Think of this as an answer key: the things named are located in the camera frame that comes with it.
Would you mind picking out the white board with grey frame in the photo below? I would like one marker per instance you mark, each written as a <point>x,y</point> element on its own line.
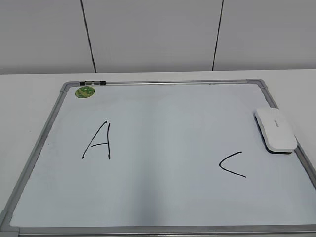
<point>161,158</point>

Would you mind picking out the white board eraser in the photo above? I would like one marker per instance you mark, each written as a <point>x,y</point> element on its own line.
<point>276,131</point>

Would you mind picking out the round green magnet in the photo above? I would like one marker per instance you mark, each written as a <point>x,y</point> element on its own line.
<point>84,92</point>

